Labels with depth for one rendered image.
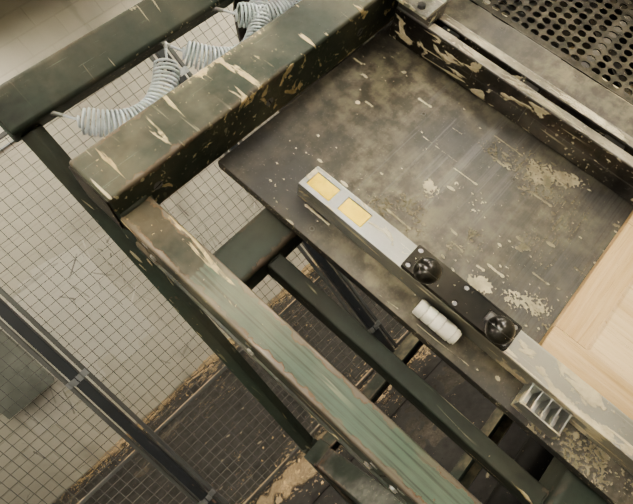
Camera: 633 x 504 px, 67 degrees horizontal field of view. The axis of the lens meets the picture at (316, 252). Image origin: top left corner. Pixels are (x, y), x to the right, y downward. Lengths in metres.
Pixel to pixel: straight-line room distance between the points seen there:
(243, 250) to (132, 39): 0.69
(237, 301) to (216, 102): 0.33
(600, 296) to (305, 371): 0.51
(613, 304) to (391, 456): 0.46
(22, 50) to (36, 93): 4.31
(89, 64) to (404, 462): 1.08
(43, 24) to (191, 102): 4.84
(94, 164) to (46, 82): 0.51
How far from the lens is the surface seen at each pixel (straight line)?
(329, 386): 0.70
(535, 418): 0.81
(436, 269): 0.66
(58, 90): 1.29
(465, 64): 1.05
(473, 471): 2.38
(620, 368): 0.91
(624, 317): 0.94
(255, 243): 0.85
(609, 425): 0.85
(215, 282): 0.74
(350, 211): 0.81
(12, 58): 5.58
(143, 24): 1.37
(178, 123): 0.83
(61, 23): 5.66
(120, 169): 0.80
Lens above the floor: 1.84
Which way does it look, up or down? 18 degrees down
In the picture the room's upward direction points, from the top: 37 degrees counter-clockwise
